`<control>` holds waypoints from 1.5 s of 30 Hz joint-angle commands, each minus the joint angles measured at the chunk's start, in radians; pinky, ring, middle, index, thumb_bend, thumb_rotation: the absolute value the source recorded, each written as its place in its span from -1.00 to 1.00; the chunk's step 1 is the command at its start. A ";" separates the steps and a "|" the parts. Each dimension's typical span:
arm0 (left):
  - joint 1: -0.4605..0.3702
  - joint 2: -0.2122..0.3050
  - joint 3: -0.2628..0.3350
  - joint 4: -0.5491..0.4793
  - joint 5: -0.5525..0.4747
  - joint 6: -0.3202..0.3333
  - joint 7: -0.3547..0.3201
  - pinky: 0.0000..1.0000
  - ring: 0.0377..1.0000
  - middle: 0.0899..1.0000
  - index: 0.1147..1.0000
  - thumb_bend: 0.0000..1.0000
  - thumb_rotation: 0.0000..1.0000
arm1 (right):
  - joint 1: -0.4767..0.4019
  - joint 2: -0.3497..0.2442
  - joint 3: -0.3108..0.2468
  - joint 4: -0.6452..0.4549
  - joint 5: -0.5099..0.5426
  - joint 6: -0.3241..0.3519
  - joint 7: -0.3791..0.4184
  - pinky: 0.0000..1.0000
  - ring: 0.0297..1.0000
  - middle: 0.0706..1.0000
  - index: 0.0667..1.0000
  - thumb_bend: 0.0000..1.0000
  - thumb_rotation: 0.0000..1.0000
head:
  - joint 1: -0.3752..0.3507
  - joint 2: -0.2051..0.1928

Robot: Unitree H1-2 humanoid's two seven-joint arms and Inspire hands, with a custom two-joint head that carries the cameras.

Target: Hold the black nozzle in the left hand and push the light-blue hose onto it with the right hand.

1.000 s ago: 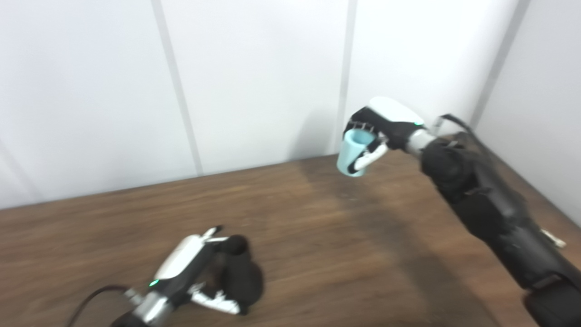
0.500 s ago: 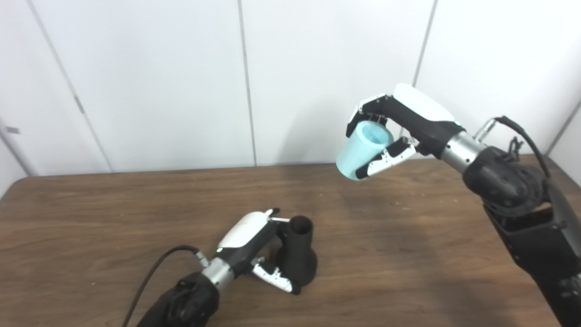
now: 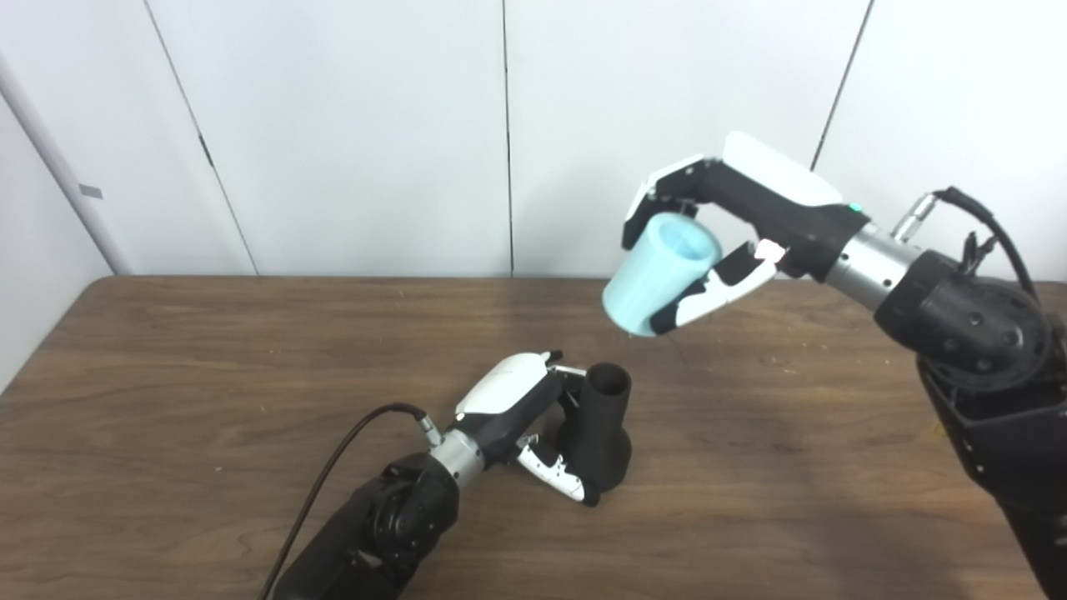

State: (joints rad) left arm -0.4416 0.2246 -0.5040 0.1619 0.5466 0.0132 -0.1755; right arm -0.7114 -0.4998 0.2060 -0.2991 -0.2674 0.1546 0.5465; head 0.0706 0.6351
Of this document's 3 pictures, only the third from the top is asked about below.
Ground light-blue hose piece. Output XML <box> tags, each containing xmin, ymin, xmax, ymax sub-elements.
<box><xmin>602</xmin><ymin>212</ymin><xmax>723</xmax><ymax>338</ymax></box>

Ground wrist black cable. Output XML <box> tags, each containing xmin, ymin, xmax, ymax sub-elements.
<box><xmin>257</xmin><ymin>403</ymin><xmax>444</xmax><ymax>600</ymax></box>
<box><xmin>892</xmin><ymin>187</ymin><xmax>1043</xmax><ymax>301</ymax></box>

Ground black nozzle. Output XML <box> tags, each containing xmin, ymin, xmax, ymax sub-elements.
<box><xmin>554</xmin><ymin>362</ymin><xmax>633</xmax><ymax>493</ymax></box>

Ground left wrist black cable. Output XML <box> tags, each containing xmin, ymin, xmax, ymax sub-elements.
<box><xmin>257</xmin><ymin>403</ymin><xmax>444</xmax><ymax>600</ymax></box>

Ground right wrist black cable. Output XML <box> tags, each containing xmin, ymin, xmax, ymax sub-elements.
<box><xmin>892</xmin><ymin>187</ymin><xmax>1043</xmax><ymax>301</ymax></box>

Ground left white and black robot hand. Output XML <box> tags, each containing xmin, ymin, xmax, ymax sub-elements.
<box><xmin>453</xmin><ymin>350</ymin><xmax>603</xmax><ymax>508</ymax></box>

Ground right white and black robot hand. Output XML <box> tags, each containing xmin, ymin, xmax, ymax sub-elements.
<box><xmin>621</xmin><ymin>132</ymin><xmax>872</xmax><ymax>338</ymax></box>

